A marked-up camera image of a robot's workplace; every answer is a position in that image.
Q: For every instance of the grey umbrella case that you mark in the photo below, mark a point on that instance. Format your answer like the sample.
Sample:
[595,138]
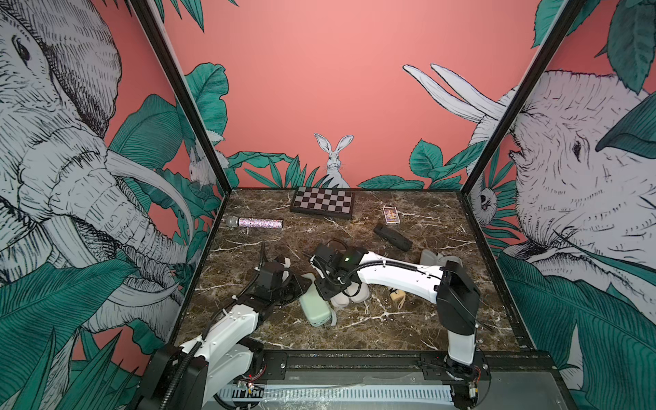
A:
[429,258]
[317,310]

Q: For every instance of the playing card box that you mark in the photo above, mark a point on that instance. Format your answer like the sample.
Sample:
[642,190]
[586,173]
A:
[391,216]

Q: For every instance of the folding chessboard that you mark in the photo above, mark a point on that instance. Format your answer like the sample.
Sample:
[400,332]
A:
[334,203]

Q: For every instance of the middle open white umbrella case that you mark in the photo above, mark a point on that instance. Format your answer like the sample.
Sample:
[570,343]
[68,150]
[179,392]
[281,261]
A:
[355,293]

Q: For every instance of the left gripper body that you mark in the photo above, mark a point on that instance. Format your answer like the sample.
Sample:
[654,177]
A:
[288,291]

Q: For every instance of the glitter purple microphone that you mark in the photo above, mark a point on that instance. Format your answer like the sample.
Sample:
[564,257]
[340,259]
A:
[244,222]

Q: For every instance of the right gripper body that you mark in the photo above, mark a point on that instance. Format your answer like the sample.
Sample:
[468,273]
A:
[329,285]

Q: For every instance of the black folded umbrella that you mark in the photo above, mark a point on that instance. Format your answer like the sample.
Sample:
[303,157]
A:
[393,237]

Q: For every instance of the white slotted cable duct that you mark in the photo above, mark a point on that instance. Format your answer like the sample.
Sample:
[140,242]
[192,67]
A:
[287,393]

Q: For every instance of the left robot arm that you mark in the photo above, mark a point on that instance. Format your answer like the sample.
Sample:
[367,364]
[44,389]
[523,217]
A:
[189,375]

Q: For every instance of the beige folded umbrella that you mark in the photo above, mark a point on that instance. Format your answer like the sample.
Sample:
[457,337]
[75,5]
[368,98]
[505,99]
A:
[398,297]

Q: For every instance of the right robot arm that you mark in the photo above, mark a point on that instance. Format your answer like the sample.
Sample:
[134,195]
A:
[450,289]

